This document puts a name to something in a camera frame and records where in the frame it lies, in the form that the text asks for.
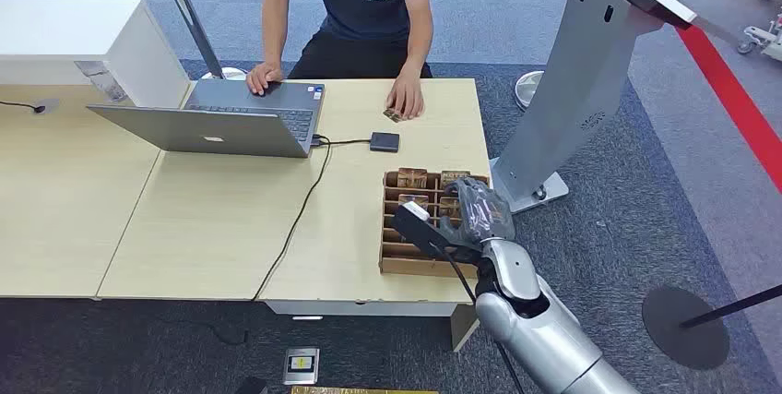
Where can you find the person's left hand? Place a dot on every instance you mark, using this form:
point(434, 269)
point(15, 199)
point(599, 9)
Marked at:
point(406, 96)

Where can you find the person's right hand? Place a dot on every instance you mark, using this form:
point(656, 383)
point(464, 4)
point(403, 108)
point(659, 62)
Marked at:
point(266, 76)

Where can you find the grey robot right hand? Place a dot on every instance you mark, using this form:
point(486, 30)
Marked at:
point(482, 214)

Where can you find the person's left forearm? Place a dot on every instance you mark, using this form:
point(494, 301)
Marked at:
point(417, 46)

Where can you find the person's right forearm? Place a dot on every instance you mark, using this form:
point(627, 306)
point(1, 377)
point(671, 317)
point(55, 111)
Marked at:
point(275, 37)

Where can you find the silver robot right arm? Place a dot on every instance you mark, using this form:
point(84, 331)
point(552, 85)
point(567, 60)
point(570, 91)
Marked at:
point(544, 336)

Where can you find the small black card reader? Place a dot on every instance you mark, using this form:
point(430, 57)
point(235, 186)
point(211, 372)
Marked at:
point(385, 142)

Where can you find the wooden card holder box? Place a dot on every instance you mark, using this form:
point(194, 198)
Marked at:
point(403, 260)

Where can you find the person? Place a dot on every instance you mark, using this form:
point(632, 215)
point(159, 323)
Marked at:
point(366, 6)

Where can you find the round silver pole base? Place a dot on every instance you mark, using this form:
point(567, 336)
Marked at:
point(229, 74)

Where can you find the grey laptop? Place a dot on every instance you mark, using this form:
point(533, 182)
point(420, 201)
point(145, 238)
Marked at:
point(208, 131)

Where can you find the grey slanted metal pole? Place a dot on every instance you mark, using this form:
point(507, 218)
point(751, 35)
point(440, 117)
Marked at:
point(186, 9)

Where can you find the light wood desk leg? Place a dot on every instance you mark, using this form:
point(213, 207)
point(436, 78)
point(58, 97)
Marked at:
point(462, 327)

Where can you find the round white floor base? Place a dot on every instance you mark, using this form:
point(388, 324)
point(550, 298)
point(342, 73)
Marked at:
point(526, 90)

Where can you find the silver kiosk stand with screen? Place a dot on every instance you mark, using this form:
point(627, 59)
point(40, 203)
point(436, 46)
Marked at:
point(574, 85)

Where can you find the clear tape strip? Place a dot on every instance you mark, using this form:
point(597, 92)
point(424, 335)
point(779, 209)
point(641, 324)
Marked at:
point(104, 81)

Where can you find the white cabinet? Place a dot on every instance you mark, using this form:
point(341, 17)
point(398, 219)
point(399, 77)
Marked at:
point(61, 30)

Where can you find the round black stanchion base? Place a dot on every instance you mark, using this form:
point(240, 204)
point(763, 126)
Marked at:
point(678, 333)

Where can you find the metal floor socket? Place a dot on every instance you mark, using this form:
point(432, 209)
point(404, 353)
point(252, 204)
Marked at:
point(301, 365)

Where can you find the black stanchion pole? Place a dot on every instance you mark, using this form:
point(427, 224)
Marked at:
point(733, 305)

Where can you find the white wheeled cart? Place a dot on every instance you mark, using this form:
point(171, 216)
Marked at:
point(764, 37)

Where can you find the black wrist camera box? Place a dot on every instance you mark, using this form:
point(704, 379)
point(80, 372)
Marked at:
point(421, 232)

